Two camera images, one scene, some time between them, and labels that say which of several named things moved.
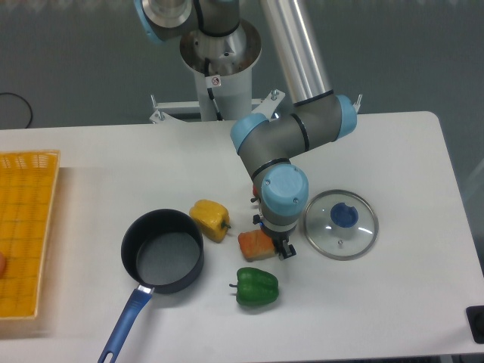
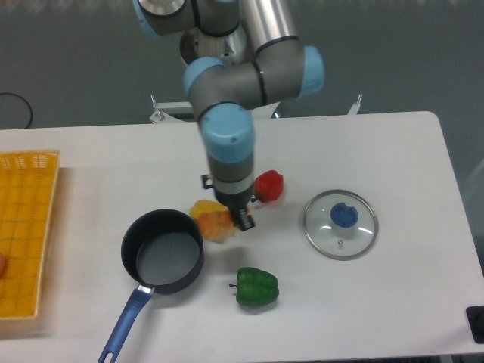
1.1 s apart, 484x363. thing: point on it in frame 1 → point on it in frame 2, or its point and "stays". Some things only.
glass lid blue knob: (341, 224) stays
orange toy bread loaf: (255, 245) → (218, 226)
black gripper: (280, 240) → (237, 199)
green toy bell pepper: (255, 286) stays
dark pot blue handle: (163, 250) stays
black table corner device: (475, 318) stays
